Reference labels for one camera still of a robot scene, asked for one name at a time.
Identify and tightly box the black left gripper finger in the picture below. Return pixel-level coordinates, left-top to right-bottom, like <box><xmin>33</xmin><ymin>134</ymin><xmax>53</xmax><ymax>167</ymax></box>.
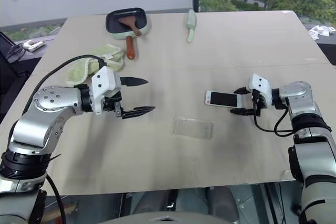
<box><xmin>120</xmin><ymin>76</ymin><xmax>149</xmax><ymax>87</ymax></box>
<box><xmin>121</xmin><ymin>106</ymin><xmax>156</xmax><ymax>120</ymax></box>

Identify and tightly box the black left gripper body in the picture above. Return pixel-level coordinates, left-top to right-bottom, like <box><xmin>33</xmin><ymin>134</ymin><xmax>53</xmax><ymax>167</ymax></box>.
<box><xmin>101</xmin><ymin>77</ymin><xmax>124</xmax><ymax>117</ymax></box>

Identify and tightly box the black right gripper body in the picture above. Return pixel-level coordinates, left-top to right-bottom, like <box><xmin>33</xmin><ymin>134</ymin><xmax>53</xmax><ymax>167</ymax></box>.
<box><xmin>251</xmin><ymin>89</ymin><xmax>269</xmax><ymax>117</ymax></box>

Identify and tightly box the white smartphone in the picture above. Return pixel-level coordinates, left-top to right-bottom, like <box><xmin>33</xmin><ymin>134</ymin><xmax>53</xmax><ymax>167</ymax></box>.
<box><xmin>204</xmin><ymin>90</ymin><xmax>245</xmax><ymax>109</ymax></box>

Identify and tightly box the clear plastic phone case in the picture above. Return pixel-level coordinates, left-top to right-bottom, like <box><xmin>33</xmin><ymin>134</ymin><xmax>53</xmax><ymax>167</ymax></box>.
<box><xmin>171</xmin><ymin>115</ymin><xmax>214</xmax><ymax>141</ymax></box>

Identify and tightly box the green oven mitt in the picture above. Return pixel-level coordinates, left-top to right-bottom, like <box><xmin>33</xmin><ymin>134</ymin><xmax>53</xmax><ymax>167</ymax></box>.
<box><xmin>65</xmin><ymin>43</ymin><xmax>125</xmax><ymax>87</ymax></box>

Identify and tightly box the brown wooden spatula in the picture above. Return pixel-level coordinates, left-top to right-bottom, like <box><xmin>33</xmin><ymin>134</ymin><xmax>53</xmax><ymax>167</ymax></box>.
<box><xmin>117</xmin><ymin>16</ymin><xmax>142</xmax><ymax>37</ymax></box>

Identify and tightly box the green square frying pan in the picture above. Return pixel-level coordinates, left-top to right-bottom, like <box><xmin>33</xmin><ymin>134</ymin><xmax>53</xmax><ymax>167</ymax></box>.
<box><xmin>105</xmin><ymin>7</ymin><xmax>150</xmax><ymax>60</ymax></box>

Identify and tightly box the white remote on desk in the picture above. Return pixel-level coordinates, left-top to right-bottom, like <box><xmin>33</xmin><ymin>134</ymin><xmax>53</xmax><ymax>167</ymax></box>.
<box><xmin>23</xmin><ymin>39</ymin><xmax>46</xmax><ymax>52</ymax></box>

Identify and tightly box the black side table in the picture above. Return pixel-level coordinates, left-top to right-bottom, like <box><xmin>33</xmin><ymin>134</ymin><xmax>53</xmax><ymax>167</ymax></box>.
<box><xmin>0</xmin><ymin>31</ymin><xmax>55</xmax><ymax>124</ymax></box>

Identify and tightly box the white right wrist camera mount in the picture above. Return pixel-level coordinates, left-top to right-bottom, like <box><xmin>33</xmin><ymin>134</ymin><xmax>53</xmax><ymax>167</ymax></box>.
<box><xmin>248</xmin><ymin>73</ymin><xmax>274</xmax><ymax>109</ymax></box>

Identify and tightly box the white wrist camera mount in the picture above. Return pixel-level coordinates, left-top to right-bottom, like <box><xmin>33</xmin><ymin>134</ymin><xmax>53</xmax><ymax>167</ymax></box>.
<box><xmin>248</xmin><ymin>73</ymin><xmax>274</xmax><ymax>109</ymax></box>
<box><xmin>90</xmin><ymin>66</ymin><xmax>123</xmax><ymax>116</ymax></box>

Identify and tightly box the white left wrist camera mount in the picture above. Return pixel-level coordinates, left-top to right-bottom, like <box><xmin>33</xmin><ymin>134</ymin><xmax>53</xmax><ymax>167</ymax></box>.
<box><xmin>90</xmin><ymin>66</ymin><xmax>123</xmax><ymax>116</ymax></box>

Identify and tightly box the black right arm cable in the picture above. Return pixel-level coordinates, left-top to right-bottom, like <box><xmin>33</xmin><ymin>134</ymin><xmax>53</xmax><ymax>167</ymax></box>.
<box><xmin>252</xmin><ymin>97</ymin><xmax>295</xmax><ymax>137</ymax></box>

